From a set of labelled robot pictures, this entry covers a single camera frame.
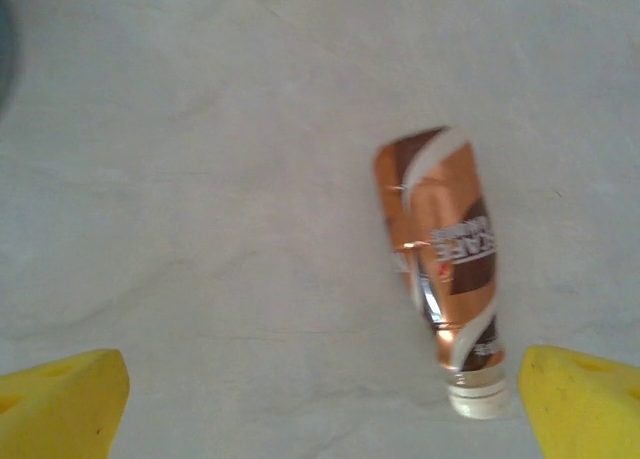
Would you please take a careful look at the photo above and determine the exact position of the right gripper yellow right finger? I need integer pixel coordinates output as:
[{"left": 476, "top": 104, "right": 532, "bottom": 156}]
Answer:
[{"left": 517, "top": 344, "right": 640, "bottom": 459}]

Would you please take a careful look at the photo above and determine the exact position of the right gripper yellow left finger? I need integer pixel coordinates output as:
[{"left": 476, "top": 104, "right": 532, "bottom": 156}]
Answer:
[{"left": 0, "top": 347, "right": 131, "bottom": 459}]

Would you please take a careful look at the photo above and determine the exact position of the brown coffee bottle white cap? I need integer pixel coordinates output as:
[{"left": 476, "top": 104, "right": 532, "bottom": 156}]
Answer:
[{"left": 372, "top": 124, "right": 511, "bottom": 420}]

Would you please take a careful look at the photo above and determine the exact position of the bin with blue bag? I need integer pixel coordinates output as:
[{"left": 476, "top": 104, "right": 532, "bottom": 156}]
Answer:
[{"left": 0, "top": 0, "right": 24, "bottom": 110}]

